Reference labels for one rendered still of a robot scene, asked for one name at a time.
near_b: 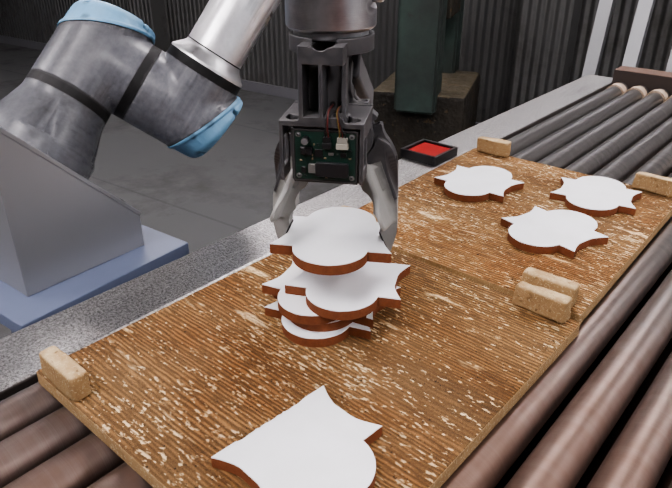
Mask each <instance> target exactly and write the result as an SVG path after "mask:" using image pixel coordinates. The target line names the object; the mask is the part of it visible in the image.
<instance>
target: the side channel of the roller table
mask: <svg viewBox="0 0 672 488"><path fill-rule="evenodd" d="M620 82H622V83H625V84H626V85H627V86H628V88H629V89H630V88H632V87H634V86H639V85H642V86H645V87H646V88H647V89H648V91H649V92H651V91H652V90H655V89H661V88H662V89H665V90H667V91H668V92H669V95H670V96H671V95H672V72H666V71H658V70H651V69H644V68H636V67H629V66H621V67H619V68H616V69H615V70H614V74H613V79H612V84H614V83H620Z"/></svg>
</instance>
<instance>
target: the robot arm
mask: <svg viewBox="0 0 672 488"><path fill-rule="evenodd" d="M383 1H384V0H285V24H286V26H287V27H288V28H289V29H290V30H291V31H289V49H290V50H291V51H293V52H296V53H297V73H298V101H297V100H295V102H294V103H293V104H292V105H291V107H290V108H289V109H288V110H287V111H286V112H285V113H284V115H283V116H282V117H281V118H280V119H279V120H278V124H279V142H278V144H277V146H276V149H275V154H274V164H275V173H276V184H275V187H274V191H273V211H272V213H271V216H270V222H271V223H273V222H274V227H275V231H276V234H277V237H278V239H279V238H281V237H282V236H284V235H285V234H286V233H288V231H289V229H290V227H291V225H292V223H293V221H294V219H293V211H294V210H295V209H296V207H297V205H298V203H299V193H300V191H301V190H302V189H303V188H305V187H306V186H307V184H308V182H319V183H334V184H350V185H357V184H358V183H359V185H360V186H361V188H362V190H363V191H364V192H365V193H366V194H367V195H368V196H369V197H370V198H371V200H372V202H373V208H374V209H373V214H374V216H375V217H376V218H377V221H378V223H379V226H380V230H379V235H380V237H381V239H382V241H384V244H385V246H386V247H387V249H388V250H389V251H391V249H392V246H393V244H394V241H395V237H396V232H397V226H398V184H399V163H398V156H397V152H396V149H395V146H394V144H393V142H392V141H391V139H390V137H389V136H388V135H387V133H386V131H385V129H384V124H383V122H382V121H380V122H377V123H375V122H374V120H376V119H377V117H378V115H379V114H378V112H376V111H375V110H374V109H373V96H374V89H373V86H372V83H371V81H370V78H369V75H368V73H367V70H366V67H365V64H364V62H363V59H362V56H361V54H363V53H367V52H370V51H372V50H373V49H374V36H375V32H374V31H373V30H371V29H373V28H374V27H375V26H376V25H377V5H376V3H375V2H383ZM280 2H281V0H209V2H208V3H207V5H206V7H205V9H204V10H203V12H202V14H201V15H200V17H199V19H198V21H197V22H196V24H195V26H194V28H193V29H192V31H191V33H190V34H189V36H188V37H187V38H185V39H181V40H177V41H173V42H172V43H171V45H170V47H169V48H168V50H167V52H164V51H162V50H161V49H159V48H158V47H156V46H155V45H154V44H155V34H154V32H153V31H152V29H151V28H150V27H149V26H148V25H146V24H144V23H143V21H142V20H141V19H139V18H138V17H136V16H135V15H133V14H131V13H129V12H128V11H126V10H124V9H122V8H120V7H117V6H115V5H112V4H110V3H107V2H103V1H99V0H79V1H77V2H75V3H74V4H73V5H72V6H71V7H70V9H69V10H68V12H67V13H66V15H65V16H64V17H63V19H61V20H59V22H58V23H57V28H56V30H55V31H54V33H53V34H52V36H51V38H50V39H49V41H48V42H47V44H46V46H45V47H44V49H43V50H42V52H41V54H40V55H39V57H38V58H37V60H36V62H35V63H34V65H33V66H32V68H31V70H30V71H29V73H28V74H27V76H26V78H25V79H24V81H23V82H22V83H21V85H19V86H18V87H17V88H16V89H14V90H13V91H12V92H10V93H9V94H8V95H7V96H5V97H4V98H3V99H2V100H0V127H2V128H3V129H5V130H7V131H8V132H10V133H12V134H13V135H15V136H17V137H18V138H20V139H22V140H23V141H25V142H27V143H28V144H30V145H32V146H33V147H35V148H36V149H38V150H40V151H41V152H43V153H45V154H46V155H48V156H50V157H51V158H53V159H55V160H56V161H58V162H60V163H61V164H63V165H65V166H66V167H68V168H70V169H71V170H73V171H74V172H76V173H78V174H79V175H81V176H83V177H84V178H86V179H88V180H89V178H90V176H91V175H92V173H93V171H94V168H95V165H94V162H95V159H96V155H97V151H98V147H99V142H100V137H101V133H102V130H103V128H104V126H105V124H106V123H107V121H108V119H109V117H110V116H111V114H113V115H115V116H117V117H119V118H120V119H122V120H124V121H125V122H127V123H129V124H131V125H132V126H134V127H136V128H137V129H139V130H141V131H143V132H144V133H146V134H148V135H150V136H151V137H153V138H155V139H157V140H158V141H160V142H162V143H164V144H165V145H167V147H168V148H170V149H175V150H176V151H178V152H180V153H182V154H184V155H186V156H188V157H191V158H197V157H200V156H202V155H204V154H205V153H207V152H208V151H209V150H210V149H211V148H212V147H213V146H214V145H215V144H216V143H217V141H218V140H219V139H220V138H221V137H222V136H223V134H224V133H225V132H226V131H227V129H228V128H229V127H230V125H231V124H232V122H233V121H234V120H235V117H236V116H237V115H238V113H239V112H240V110H241V108H242V105H243V102H242V100H240V97H238V96H237V94H238V92H239V91H240V89H241V87H242V83H241V79H240V69H241V67H242V65H243V64H244V62H245V60H246V59H247V57H248V55H249V54H250V52H251V50H252V49H253V47H254V45H255V44H256V42H257V40H258V39H259V37H260V35H261V33H262V32H263V30H264V28H265V27H266V25H267V23H268V22H269V20H270V18H271V17H272V15H273V13H274V12H275V10H276V8H277V7H278V5H279V3H280ZM367 162H368V163H367Z"/></svg>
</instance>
